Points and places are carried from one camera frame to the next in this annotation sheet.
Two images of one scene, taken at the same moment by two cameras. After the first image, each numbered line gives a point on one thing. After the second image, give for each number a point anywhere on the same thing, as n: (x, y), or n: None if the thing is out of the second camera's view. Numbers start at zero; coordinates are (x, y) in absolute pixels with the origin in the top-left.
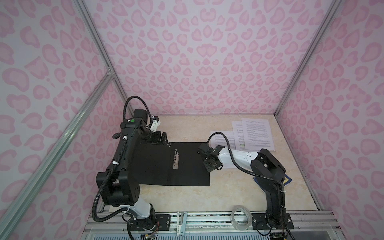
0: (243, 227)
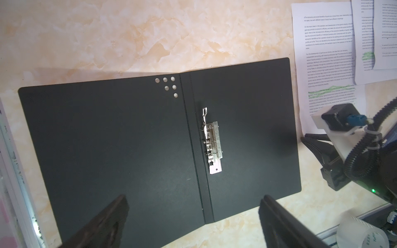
0: (352, 232)
